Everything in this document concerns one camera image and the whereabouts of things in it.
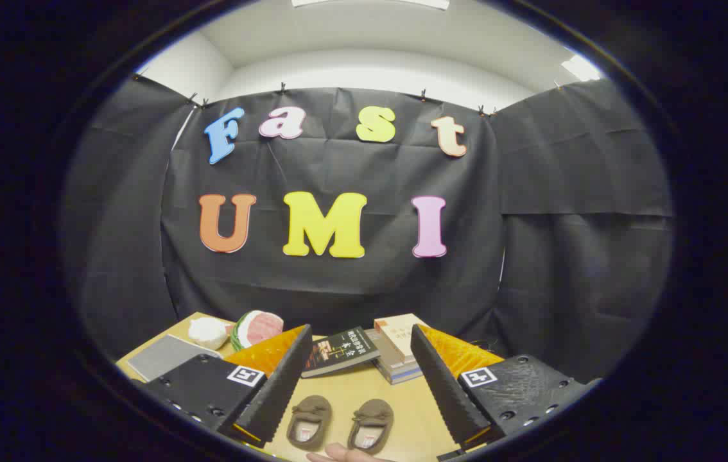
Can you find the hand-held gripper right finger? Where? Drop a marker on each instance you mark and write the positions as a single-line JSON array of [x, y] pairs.
[[444, 391]]

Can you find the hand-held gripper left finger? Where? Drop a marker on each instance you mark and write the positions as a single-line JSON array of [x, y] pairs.
[[277, 391]]

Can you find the brown fuzzy shoe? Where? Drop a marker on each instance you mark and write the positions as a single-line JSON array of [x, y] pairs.
[[311, 410], [373, 414]]

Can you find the white fabric storage box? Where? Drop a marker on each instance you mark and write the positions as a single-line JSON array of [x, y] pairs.
[[165, 356]]

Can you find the blue book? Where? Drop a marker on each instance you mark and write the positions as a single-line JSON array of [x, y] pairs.
[[402, 376]]

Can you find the watermelon slice plush toy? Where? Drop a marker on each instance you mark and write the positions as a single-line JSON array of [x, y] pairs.
[[261, 326]]

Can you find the grey book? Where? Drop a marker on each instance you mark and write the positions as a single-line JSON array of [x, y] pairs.
[[382, 357]]

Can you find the dark cover book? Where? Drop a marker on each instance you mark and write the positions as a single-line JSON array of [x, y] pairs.
[[341, 350]]

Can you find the white plush toy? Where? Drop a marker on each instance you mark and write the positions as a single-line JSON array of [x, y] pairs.
[[207, 332]]

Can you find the ceiling light panel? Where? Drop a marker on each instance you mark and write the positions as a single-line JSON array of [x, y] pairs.
[[581, 67], [370, 3]]

